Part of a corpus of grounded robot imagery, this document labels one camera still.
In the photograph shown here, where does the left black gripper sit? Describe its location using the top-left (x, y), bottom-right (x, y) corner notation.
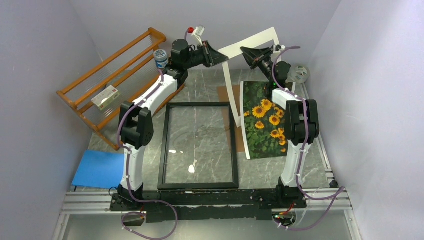
top-left (183, 41), bottom-right (229, 70)

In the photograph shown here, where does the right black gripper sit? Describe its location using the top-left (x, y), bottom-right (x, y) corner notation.
top-left (239, 47), bottom-right (274, 83)

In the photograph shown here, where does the white mat board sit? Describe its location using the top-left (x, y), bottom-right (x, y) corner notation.
top-left (217, 27), bottom-right (297, 128)

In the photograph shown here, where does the brown backing board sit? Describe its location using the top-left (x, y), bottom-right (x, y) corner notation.
top-left (216, 84), bottom-right (245, 153)

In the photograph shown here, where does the sunflower photo print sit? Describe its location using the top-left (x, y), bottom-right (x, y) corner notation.
top-left (240, 81), bottom-right (288, 160)

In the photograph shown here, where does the black picture frame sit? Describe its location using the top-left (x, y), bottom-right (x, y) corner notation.
top-left (157, 102), bottom-right (239, 191)

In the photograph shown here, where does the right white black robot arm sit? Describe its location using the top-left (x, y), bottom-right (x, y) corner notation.
top-left (240, 46), bottom-right (320, 208)

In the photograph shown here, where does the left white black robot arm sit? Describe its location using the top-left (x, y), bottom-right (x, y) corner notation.
top-left (117, 39), bottom-right (229, 210)

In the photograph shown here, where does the clear tape roll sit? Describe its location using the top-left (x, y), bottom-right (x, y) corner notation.
top-left (287, 65), bottom-right (311, 84)

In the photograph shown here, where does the blue white jar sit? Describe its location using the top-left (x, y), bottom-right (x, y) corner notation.
top-left (153, 49), bottom-right (169, 69)

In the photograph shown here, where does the orange wooden rack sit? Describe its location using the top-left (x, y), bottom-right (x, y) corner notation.
top-left (56, 27), bottom-right (167, 151)

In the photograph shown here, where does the white red small box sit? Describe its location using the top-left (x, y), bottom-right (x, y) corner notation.
top-left (91, 85), bottom-right (121, 111)

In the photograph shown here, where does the blue paper sheet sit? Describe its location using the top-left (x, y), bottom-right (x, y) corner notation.
top-left (71, 150), bottom-right (125, 189)

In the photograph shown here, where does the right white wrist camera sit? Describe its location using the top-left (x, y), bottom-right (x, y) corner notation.
top-left (272, 44), bottom-right (286, 54)

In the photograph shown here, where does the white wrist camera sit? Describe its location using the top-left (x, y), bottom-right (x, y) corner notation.
top-left (272, 44), bottom-right (286, 54)
top-left (184, 24), bottom-right (205, 46)

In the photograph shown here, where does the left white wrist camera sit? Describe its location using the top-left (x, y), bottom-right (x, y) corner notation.
top-left (184, 24), bottom-right (205, 46)

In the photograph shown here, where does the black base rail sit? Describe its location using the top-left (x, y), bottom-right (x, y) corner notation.
top-left (109, 187), bottom-right (307, 223)

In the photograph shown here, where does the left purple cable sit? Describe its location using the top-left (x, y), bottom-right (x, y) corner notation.
top-left (115, 28), bottom-right (180, 240)

